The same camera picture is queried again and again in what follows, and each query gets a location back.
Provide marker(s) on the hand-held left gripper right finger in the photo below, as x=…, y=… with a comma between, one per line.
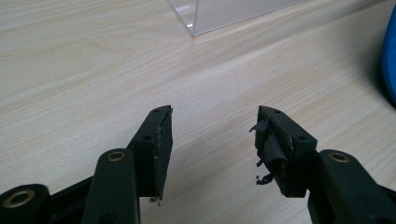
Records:
x=289, y=149

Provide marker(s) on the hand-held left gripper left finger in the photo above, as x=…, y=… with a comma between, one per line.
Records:
x=149, y=149

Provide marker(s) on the blue round object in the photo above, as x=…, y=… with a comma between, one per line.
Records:
x=389, y=53

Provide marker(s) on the clear acrylic box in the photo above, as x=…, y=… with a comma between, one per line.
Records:
x=218, y=14

